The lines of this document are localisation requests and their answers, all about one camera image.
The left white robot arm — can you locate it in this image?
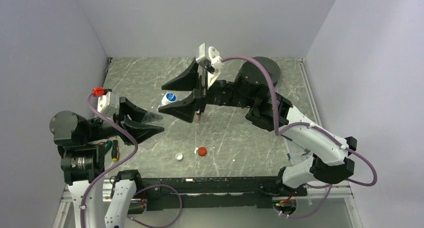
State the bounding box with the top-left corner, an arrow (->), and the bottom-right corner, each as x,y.
49,97 -> 164,227

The clear plastic box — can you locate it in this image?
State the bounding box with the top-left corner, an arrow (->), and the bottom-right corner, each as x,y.
284,139 -> 313,166

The yellow black screwdriver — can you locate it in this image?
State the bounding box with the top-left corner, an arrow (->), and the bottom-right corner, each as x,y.
110,138 -> 120,161

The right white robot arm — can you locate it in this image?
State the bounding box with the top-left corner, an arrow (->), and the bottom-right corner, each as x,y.
159,56 -> 357,195

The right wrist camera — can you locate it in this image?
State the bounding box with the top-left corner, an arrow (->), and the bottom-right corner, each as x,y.
195,43 -> 224,88

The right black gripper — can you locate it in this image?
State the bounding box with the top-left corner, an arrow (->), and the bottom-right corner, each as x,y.
159,56 -> 255,122

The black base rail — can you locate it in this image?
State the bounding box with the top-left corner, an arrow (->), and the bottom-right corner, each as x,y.
135,176 -> 308,211

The clear bottle blue white cap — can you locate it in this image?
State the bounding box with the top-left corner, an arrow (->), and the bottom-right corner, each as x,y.
141,92 -> 178,125

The aluminium frame rail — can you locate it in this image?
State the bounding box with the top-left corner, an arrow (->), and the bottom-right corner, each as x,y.
54,171 -> 362,227

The hammer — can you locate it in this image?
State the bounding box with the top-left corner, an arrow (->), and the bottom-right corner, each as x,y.
283,135 -> 311,156

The black filament spool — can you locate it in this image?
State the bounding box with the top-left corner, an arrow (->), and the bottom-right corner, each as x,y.
254,56 -> 282,87

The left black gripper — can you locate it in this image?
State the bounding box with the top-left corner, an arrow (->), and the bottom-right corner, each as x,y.
84,95 -> 164,144

